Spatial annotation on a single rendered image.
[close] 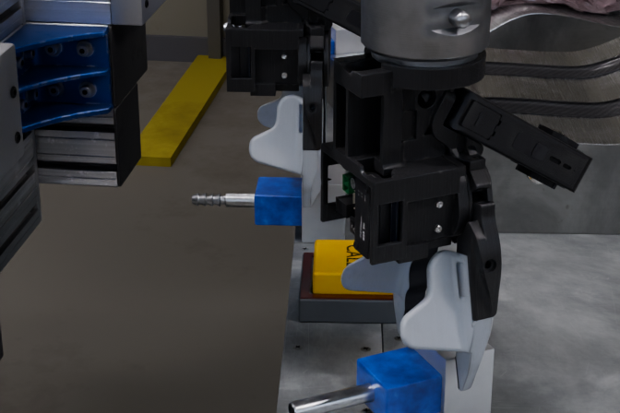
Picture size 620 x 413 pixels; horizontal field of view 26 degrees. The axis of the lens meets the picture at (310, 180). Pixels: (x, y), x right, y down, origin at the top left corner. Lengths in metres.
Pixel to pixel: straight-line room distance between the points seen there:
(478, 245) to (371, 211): 0.07
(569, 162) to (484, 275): 0.10
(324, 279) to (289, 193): 0.14
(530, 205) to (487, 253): 0.36
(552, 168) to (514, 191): 0.31
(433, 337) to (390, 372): 0.06
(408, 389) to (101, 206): 2.42
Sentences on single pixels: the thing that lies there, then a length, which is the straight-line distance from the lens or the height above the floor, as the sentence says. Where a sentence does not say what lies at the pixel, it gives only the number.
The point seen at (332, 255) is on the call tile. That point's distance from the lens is 1.02.
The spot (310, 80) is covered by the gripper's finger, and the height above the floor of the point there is 0.95.
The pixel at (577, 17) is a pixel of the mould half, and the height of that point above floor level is 0.89.
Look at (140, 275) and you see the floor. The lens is 2.89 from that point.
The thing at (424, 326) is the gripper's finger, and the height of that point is 0.89.
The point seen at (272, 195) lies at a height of 0.84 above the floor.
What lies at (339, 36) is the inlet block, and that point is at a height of 0.87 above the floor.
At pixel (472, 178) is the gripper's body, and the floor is 0.98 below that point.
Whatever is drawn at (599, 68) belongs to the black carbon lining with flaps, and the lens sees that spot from 1.33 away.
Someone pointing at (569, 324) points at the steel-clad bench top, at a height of 0.80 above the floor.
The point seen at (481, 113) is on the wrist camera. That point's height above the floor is 1.01.
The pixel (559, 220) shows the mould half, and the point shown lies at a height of 0.81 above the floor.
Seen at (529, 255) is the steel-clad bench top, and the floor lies 0.80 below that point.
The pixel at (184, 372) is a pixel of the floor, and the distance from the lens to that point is 2.52.
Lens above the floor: 1.28
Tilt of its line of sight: 22 degrees down
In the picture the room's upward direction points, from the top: straight up
